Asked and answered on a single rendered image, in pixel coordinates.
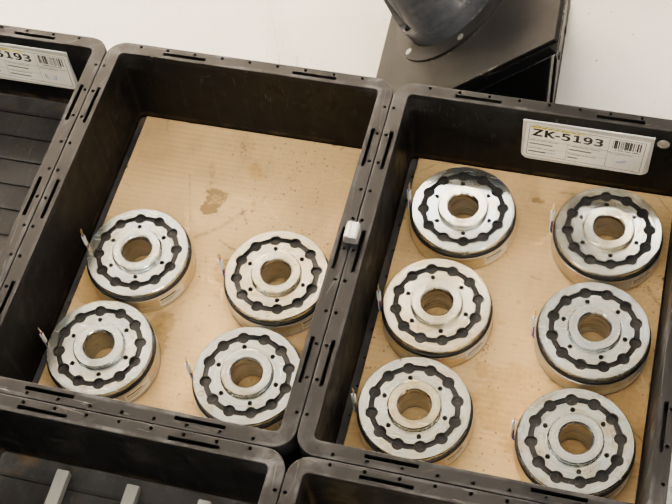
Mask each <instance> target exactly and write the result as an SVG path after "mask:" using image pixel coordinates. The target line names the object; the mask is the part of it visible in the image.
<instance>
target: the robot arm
mask: <svg viewBox="0 0 672 504"><path fill-rule="evenodd" d="M383 1H384V2H385V4H386V6H387V7H388V9H389V11H390V12H391V14H392V16H393V17H394V19H395V21H396V22H397V24H398V26H399V27H400V29H401V30H402V32H403V33H404V34H405V35H406V36H407V37H409V38H410V39H411V40H412V41H414V42H415V43H416V44H417V45H420V46H430V45H435V44H438V43H440V42H443V41H445V40H447V39H448V38H450V37H452V36H453V35H455V34H456V33H458V32H459V31H460V30H461V29H463V28H464V27H465V26H466V25H467V24H468V23H470V22H471V21H472V20H473V19H474V18H475V17H476V16H477V15H478V13H479V12H480V11H481V10H482V9H483V8H484V6H485V5H486V4H487V2H488V1H489V0H383Z"/></svg>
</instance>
